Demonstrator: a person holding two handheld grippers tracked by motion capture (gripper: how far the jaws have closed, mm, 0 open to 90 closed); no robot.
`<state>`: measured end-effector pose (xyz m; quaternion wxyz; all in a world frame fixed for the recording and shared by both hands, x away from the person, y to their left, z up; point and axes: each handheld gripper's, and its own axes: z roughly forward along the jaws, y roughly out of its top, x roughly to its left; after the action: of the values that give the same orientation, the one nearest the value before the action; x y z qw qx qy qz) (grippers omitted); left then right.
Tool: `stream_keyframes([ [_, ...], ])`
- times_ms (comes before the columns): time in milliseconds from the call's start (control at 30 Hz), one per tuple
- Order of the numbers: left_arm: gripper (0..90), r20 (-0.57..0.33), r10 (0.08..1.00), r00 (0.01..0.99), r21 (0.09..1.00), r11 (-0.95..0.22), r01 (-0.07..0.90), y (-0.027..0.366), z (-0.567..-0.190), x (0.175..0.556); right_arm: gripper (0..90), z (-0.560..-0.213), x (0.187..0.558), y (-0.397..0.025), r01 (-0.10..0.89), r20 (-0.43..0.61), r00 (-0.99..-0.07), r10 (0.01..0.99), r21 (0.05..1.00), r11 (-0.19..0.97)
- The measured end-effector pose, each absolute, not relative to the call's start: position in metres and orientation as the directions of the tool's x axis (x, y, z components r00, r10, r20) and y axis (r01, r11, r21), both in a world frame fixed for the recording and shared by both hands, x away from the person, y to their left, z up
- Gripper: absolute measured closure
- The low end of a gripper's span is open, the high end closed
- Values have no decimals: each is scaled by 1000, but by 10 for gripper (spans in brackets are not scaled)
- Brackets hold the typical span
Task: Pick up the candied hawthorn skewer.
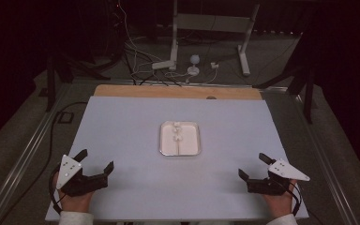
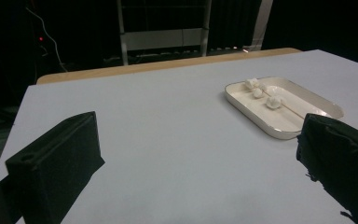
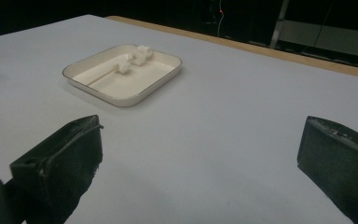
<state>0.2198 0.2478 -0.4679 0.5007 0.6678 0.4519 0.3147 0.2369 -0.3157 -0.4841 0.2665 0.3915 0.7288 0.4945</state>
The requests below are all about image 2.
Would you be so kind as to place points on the grey metal stand frame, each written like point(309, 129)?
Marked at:
point(161, 39)

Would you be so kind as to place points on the white table mat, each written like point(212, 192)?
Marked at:
point(167, 124)

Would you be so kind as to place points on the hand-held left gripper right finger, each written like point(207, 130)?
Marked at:
point(341, 158)

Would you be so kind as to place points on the pale metal post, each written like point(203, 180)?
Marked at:
point(262, 21)

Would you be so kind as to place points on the thin wooden skewer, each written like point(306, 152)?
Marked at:
point(292, 111)

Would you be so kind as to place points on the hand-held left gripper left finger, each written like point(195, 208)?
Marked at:
point(56, 161)

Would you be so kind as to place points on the white rectangular tray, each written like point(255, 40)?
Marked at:
point(261, 112)

